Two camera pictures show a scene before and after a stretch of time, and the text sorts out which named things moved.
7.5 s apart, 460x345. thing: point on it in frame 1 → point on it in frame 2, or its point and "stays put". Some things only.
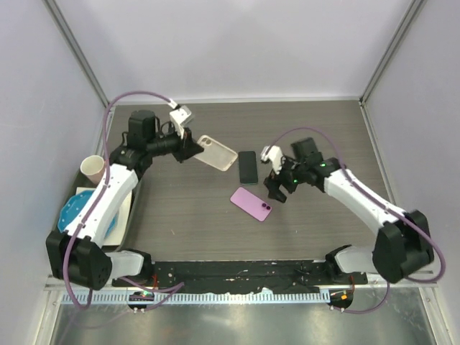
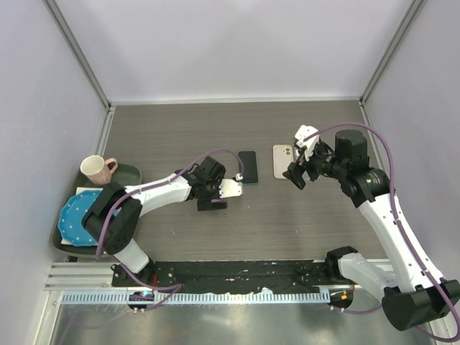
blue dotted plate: x=73 y=208 stays put
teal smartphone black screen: x=248 y=167 stays put
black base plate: x=245 y=276 stays put
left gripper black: x=187 y=148 → x=205 y=203
